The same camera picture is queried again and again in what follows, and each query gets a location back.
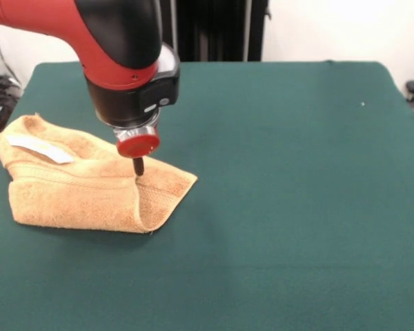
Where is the tan terry towel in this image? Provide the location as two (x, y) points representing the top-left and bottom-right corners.
(0, 112), (199, 234)

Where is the dark green table cloth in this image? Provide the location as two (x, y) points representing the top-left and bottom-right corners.
(0, 60), (414, 331)

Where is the black equipment pile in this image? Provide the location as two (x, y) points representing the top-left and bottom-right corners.
(0, 53), (22, 143)

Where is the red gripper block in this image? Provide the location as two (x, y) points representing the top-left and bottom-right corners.
(116, 134), (161, 177)

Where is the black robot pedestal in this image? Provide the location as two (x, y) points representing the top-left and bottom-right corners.
(160, 0), (273, 63)

